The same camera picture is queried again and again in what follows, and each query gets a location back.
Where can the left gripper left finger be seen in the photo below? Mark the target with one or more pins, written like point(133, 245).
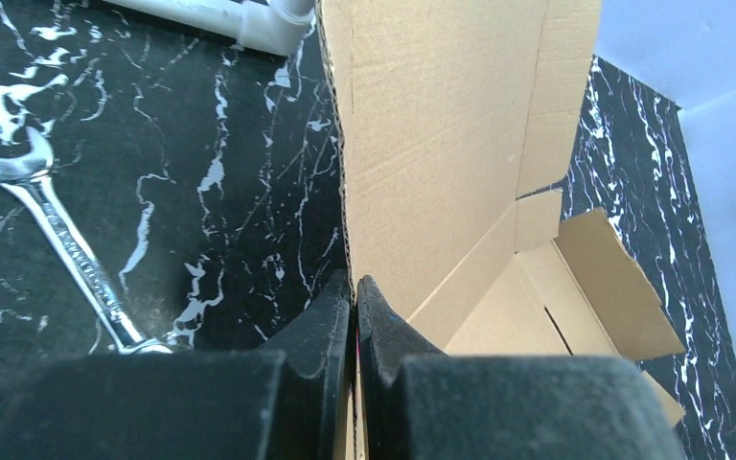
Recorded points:
point(286, 399)

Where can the silver wrench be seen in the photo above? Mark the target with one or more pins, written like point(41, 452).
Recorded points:
point(28, 178)

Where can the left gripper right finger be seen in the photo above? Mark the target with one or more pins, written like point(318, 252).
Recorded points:
point(420, 403)

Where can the white pvc pipe frame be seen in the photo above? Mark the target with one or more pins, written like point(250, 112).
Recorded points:
point(275, 27)

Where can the brown cardboard box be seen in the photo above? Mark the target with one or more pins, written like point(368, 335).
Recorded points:
point(457, 122)

